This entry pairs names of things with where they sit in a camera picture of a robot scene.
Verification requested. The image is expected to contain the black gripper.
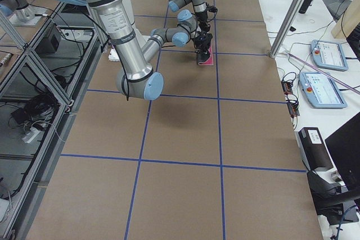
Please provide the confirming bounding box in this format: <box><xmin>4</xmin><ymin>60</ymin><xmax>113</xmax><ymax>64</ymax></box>
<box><xmin>194</xmin><ymin>33</ymin><xmax>213</xmax><ymax>64</ymax></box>
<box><xmin>197</xmin><ymin>12</ymin><xmax>210</xmax><ymax>33</ymax></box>

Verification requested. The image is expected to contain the pink and grey towel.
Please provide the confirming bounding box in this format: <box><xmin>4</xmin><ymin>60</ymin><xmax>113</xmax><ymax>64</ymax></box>
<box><xmin>198</xmin><ymin>47</ymin><xmax>214</xmax><ymax>66</ymax></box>

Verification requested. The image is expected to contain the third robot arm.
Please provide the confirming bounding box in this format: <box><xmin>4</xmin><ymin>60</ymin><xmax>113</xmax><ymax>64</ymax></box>
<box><xmin>1</xmin><ymin>0</ymin><xmax>40</xmax><ymax>27</ymax></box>

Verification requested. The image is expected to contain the small electronics board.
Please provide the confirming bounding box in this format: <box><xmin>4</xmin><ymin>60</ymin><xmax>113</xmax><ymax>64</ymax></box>
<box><xmin>281</xmin><ymin>72</ymin><xmax>299</xmax><ymax>118</ymax></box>

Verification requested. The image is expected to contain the near teach pendant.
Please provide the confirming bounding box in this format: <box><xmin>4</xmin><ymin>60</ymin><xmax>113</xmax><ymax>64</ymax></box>
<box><xmin>299</xmin><ymin>72</ymin><xmax>347</xmax><ymax>109</ymax></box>

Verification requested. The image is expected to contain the teach pendant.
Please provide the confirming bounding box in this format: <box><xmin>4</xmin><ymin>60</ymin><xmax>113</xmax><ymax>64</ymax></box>
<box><xmin>299</xmin><ymin>72</ymin><xmax>347</xmax><ymax>109</ymax></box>
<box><xmin>310</xmin><ymin>40</ymin><xmax>348</xmax><ymax>71</ymax></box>

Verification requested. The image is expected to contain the far teach pendant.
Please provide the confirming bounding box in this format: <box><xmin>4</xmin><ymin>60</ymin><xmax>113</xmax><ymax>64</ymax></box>
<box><xmin>310</xmin><ymin>40</ymin><xmax>348</xmax><ymax>71</ymax></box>

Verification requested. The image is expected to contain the black box device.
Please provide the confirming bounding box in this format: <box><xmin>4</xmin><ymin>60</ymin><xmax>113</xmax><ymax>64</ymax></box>
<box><xmin>298</xmin><ymin>127</ymin><xmax>333</xmax><ymax>171</ymax></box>

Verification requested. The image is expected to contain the black monitor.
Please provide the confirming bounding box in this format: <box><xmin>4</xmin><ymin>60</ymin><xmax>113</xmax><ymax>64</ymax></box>
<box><xmin>325</xmin><ymin>113</ymin><xmax>359</xmax><ymax>189</ymax></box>

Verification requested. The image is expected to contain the white power strip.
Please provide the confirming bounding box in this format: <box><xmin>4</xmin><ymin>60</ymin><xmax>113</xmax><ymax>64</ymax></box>
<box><xmin>22</xmin><ymin>127</ymin><xmax>40</xmax><ymax>143</ymax></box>

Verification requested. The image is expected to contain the black power adapter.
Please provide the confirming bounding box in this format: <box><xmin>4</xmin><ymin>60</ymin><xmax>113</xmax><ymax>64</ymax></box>
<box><xmin>11</xmin><ymin>108</ymin><xmax>29</xmax><ymax>124</ymax></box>

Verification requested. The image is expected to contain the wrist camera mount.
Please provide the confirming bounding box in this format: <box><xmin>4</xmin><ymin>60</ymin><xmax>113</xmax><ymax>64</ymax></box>
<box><xmin>206</xmin><ymin>3</ymin><xmax>218</xmax><ymax>15</ymax></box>

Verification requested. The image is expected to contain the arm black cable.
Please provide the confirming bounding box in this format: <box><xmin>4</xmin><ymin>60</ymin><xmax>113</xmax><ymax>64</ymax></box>
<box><xmin>53</xmin><ymin>3</ymin><xmax>133</xmax><ymax>102</ymax></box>

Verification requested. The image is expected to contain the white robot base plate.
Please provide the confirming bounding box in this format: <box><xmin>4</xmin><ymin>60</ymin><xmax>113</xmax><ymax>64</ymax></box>
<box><xmin>109</xmin><ymin>48</ymin><xmax>120</xmax><ymax>62</ymax></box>

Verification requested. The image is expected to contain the aluminium frame post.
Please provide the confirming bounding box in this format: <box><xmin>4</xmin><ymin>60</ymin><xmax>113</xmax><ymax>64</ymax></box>
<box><xmin>269</xmin><ymin>0</ymin><xmax>304</xmax><ymax>58</ymax></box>

